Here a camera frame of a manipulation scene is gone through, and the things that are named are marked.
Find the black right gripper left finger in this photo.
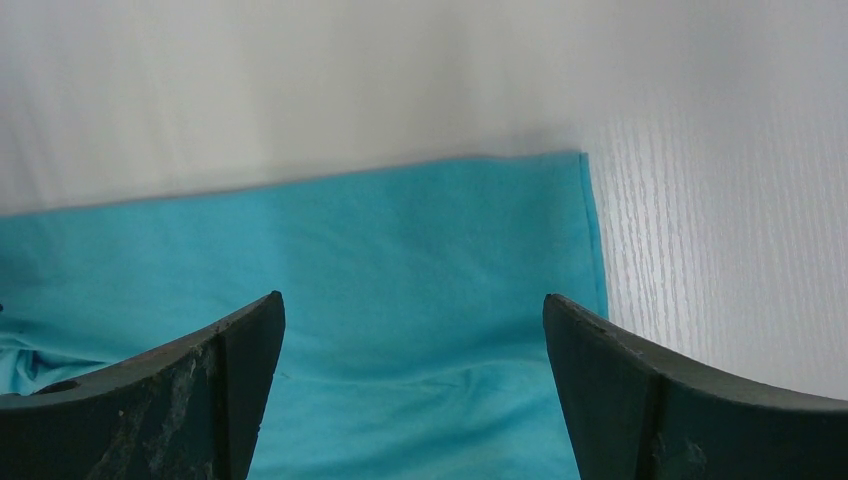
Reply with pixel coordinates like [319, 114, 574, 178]
[1, 291, 285, 479]

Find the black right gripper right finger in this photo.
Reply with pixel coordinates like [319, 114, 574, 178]
[543, 294, 847, 479]

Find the turquoise t-shirt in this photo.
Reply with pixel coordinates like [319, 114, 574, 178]
[1, 153, 607, 479]

